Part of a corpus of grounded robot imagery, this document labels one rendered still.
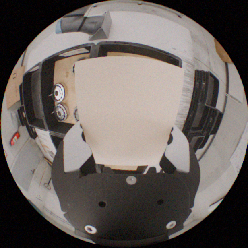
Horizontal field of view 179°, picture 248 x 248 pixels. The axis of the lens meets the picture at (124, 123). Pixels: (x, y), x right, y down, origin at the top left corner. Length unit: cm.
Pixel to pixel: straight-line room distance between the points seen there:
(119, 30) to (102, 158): 61
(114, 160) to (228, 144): 295
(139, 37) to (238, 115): 277
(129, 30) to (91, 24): 24
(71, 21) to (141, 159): 55
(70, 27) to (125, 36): 32
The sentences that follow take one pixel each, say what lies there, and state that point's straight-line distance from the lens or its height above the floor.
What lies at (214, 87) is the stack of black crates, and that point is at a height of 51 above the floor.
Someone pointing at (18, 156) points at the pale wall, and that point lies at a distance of 339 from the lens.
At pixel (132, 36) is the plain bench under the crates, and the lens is 58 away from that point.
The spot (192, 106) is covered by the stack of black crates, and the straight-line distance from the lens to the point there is 121.
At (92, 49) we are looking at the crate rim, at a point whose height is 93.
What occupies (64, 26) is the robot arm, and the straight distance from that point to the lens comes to 49.
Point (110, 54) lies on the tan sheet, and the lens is 40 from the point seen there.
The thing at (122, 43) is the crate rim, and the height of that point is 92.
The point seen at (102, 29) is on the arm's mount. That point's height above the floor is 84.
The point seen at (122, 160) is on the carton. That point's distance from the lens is 15.
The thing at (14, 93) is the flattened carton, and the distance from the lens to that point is 307.
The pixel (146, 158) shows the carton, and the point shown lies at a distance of 15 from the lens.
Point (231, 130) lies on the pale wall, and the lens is 293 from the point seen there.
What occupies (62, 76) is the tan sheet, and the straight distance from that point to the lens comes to 49.
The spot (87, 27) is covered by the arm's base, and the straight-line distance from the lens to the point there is 50.
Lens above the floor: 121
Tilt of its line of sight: 60 degrees down
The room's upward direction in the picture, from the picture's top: 180 degrees counter-clockwise
